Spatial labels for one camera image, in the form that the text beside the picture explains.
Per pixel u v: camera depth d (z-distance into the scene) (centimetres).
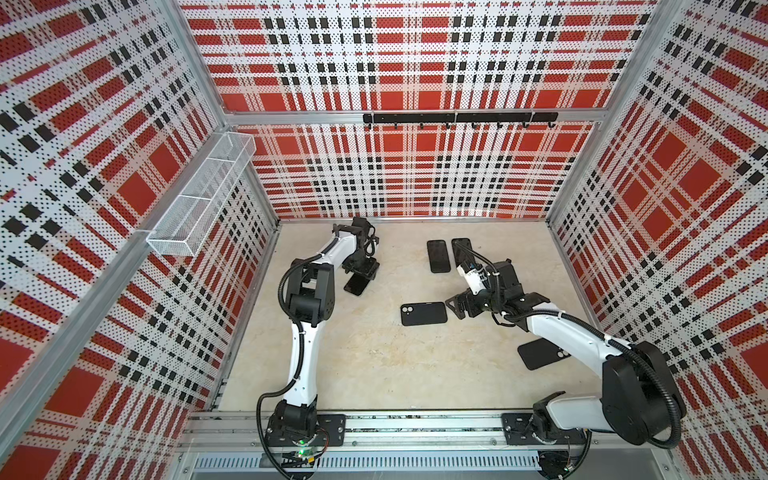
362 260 94
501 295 67
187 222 93
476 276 77
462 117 90
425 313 96
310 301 63
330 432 74
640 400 41
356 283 102
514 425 74
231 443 74
